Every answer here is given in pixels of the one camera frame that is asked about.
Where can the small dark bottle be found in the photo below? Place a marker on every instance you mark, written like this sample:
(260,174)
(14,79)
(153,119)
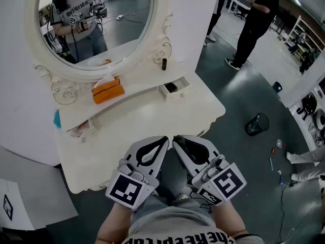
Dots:
(164,64)

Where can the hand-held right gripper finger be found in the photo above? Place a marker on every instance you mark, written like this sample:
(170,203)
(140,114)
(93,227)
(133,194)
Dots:
(183,161)
(209,146)

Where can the small blue box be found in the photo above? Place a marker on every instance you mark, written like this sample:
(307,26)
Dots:
(277,87)

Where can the small blue item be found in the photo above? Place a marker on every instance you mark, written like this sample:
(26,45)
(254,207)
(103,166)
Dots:
(281,180)

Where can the white dressing table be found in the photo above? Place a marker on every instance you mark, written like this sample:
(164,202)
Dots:
(152,121)

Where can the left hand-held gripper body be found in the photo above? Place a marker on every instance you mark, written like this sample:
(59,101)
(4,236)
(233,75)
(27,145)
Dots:
(124,189)

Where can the black mesh waste basket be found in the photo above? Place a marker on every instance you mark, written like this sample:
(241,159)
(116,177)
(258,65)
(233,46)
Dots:
(257,124)

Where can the clear plastic packet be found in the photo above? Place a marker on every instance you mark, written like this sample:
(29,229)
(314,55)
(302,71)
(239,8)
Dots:
(279,143)

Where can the white shelf rack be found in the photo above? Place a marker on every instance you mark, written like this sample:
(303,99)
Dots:
(299,32)

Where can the light grey box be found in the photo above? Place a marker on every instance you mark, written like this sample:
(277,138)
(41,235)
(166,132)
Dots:
(38,184)

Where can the teal pen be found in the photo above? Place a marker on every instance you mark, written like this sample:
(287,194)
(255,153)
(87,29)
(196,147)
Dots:
(271,163)

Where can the person's white shoe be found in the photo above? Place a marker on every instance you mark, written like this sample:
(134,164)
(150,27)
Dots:
(182,196)

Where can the teal cloth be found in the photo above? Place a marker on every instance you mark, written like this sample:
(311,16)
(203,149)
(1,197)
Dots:
(57,119)

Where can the white small drawer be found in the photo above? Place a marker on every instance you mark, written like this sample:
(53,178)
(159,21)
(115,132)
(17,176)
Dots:
(175,96)

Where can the person's grey t-shirt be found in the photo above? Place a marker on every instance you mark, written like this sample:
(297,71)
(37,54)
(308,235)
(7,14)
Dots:
(177,230)

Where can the orange tissue box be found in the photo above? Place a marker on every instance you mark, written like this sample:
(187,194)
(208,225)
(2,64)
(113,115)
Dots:
(109,93)

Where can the white office desk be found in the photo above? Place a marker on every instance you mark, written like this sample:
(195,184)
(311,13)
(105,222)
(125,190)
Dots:
(241,5)

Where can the pink packets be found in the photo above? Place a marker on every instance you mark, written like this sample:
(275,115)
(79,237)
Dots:
(79,131)

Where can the oval white framed mirror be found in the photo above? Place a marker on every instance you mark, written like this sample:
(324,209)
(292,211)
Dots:
(155,29)

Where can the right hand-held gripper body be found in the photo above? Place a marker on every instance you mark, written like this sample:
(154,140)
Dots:
(226,183)

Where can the person's left forearm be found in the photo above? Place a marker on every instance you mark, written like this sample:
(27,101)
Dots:
(114,222)

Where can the person's right forearm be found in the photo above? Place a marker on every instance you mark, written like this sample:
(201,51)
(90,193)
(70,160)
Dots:
(228,220)

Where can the white side table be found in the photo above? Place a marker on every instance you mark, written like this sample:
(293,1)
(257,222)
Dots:
(304,85)

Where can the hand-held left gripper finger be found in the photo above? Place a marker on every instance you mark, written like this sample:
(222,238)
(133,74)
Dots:
(161,161)
(133,152)

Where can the white board with black print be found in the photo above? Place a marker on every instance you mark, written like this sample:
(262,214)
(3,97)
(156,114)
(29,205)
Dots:
(20,212)

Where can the black headset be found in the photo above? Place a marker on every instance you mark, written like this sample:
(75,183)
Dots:
(308,105)

